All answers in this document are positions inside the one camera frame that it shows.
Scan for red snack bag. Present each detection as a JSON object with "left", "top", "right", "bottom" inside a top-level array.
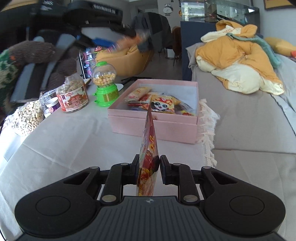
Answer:
[{"left": 137, "top": 105, "right": 160, "bottom": 196}]

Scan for snacks inside pink box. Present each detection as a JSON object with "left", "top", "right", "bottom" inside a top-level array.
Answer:
[{"left": 125, "top": 87, "right": 197, "bottom": 116}]

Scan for knit gloved left hand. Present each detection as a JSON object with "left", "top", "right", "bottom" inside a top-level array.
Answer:
[{"left": 0, "top": 40, "right": 78, "bottom": 110}]

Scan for yellow armchair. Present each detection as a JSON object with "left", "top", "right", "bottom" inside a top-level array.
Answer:
[{"left": 95, "top": 45, "right": 154, "bottom": 77}]

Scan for dark hanging jacket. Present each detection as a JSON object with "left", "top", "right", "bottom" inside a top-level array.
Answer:
[{"left": 131, "top": 12, "right": 174, "bottom": 52}]

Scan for green gumball candy dispenser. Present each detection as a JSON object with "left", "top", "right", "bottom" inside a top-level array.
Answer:
[{"left": 92, "top": 61, "right": 119, "bottom": 107}]

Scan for red label biscuit jar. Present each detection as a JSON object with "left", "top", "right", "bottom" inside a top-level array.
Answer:
[{"left": 56, "top": 73, "right": 89, "bottom": 113}]

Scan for pink cardboard box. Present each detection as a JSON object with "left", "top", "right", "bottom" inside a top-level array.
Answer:
[{"left": 108, "top": 79, "right": 199, "bottom": 144}]

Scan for purple milk tea cup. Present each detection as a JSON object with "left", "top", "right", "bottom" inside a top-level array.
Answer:
[{"left": 44, "top": 97, "right": 60, "bottom": 118}]

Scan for grey covered sofa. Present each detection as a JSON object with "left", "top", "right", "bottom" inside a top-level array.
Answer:
[{"left": 183, "top": 39, "right": 295, "bottom": 240}]

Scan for large glass peanut jar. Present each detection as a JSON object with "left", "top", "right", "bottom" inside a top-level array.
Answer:
[{"left": 4, "top": 100, "right": 45, "bottom": 137}]

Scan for glass fish tank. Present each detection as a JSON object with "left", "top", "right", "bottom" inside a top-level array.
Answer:
[{"left": 179, "top": 1, "right": 260, "bottom": 32}]

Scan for yellow cream quilt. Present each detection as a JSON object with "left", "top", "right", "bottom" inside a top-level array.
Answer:
[{"left": 195, "top": 20, "right": 285, "bottom": 95}]

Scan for yellow pillow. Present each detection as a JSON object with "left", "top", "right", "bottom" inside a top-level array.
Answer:
[{"left": 265, "top": 37, "right": 295, "bottom": 57}]

